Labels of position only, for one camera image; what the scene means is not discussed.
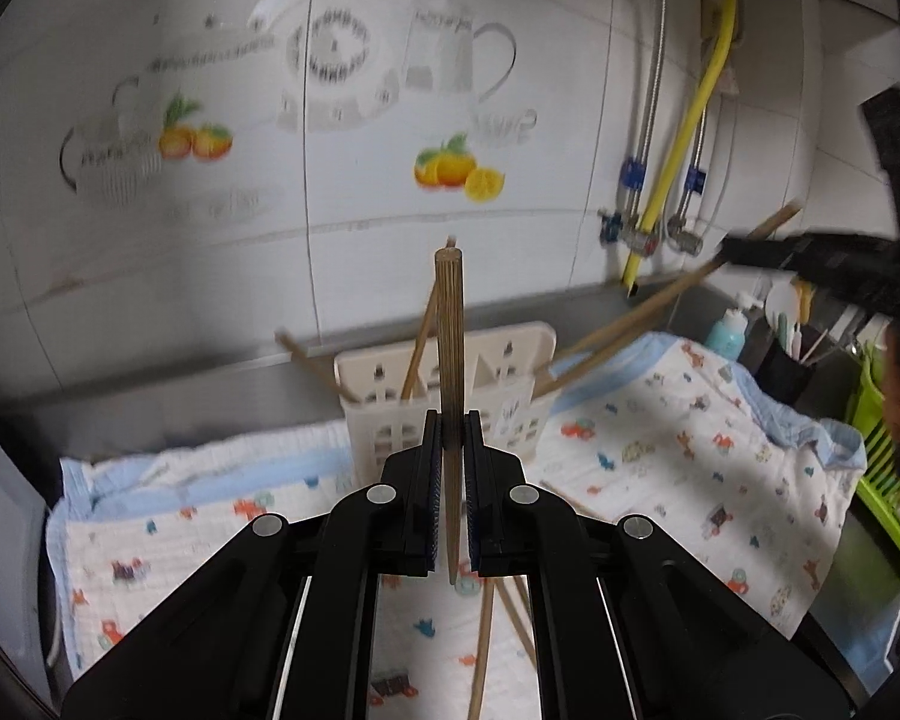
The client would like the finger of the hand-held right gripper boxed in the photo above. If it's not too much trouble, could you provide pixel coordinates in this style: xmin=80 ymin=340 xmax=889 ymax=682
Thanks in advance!
xmin=721 ymin=235 xmax=900 ymax=310

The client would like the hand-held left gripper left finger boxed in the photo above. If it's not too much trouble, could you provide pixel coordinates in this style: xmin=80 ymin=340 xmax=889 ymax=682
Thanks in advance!
xmin=61 ymin=409 xmax=446 ymax=720

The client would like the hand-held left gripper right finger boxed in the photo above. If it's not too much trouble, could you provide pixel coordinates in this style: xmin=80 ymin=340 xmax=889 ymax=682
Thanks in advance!
xmin=463 ymin=409 xmax=850 ymax=720

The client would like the thin brown chopstick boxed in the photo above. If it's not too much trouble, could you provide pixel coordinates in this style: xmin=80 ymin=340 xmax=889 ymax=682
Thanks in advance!
xmin=433 ymin=236 xmax=467 ymax=587
xmin=551 ymin=202 xmax=803 ymax=372

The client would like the beige plastic utensil holder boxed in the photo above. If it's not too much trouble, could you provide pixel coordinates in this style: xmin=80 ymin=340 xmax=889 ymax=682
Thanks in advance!
xmin=335 ymin=321 xmax=557 ymax=482

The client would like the set of wooden chopsticks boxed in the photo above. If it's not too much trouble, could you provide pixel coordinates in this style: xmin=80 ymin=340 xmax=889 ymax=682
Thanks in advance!
xmin=274 ymin=259 xmax=725 ymax=720

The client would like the white rice paddle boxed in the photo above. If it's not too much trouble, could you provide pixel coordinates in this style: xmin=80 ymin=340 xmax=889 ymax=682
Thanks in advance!
xmin=763 ymin=281 xmax=796 ymax=332

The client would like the teal bottle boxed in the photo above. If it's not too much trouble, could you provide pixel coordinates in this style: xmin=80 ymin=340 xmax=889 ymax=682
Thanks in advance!
xmin=704 ymin=291 xmax=752 ymax=362

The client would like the black utensil cup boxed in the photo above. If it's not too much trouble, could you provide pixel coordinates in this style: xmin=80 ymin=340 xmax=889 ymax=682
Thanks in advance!
xmin=756 ymin=336 xmax=820 ymax=407

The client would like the metal water valve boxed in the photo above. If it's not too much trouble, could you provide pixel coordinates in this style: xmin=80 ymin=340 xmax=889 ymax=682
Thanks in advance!
xmin=667 ymin=216 xmax=705 ymax=257

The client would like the printed cartoon blanket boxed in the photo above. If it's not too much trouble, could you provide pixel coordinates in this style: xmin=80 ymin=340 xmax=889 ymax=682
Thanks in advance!
xmin=45 ymin=330 xmax=868 ymax=720

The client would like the green plastic basket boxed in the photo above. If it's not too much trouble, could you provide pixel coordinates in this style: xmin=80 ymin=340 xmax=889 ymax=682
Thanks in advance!
xmin=844 ymin=343 xmax=900 ymax=587

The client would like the braided metal hose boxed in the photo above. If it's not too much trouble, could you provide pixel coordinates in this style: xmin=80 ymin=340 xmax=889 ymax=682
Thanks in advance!
xmin=686 ymin=101 xmax=722 ymax=227
xmin=628 ymin=0 xmax=670 ymax=220

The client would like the water valve with red handle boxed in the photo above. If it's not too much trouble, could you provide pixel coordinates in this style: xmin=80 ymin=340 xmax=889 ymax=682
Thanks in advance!
xmin=598 ymin=208 xmax=650 ymax=253

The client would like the yellow gas hose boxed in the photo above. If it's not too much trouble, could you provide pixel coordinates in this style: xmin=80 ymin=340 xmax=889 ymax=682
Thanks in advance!
xmin=622 ymin=0 xmax=740 ymax=298

